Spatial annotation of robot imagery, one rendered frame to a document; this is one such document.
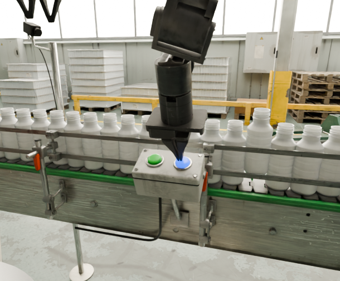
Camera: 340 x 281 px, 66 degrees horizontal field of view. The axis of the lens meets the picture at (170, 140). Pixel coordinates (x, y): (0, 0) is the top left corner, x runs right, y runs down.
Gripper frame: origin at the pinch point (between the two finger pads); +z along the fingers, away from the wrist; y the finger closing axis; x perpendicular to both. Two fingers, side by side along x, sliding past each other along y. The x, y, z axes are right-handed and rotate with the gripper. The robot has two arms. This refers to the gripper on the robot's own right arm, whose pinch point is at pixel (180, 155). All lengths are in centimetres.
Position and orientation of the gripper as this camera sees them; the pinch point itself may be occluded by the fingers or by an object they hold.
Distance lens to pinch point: 52.2
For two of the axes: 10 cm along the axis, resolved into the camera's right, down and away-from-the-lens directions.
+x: -2.4, 6.0, -7.7
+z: 0.9, 8.0, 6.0
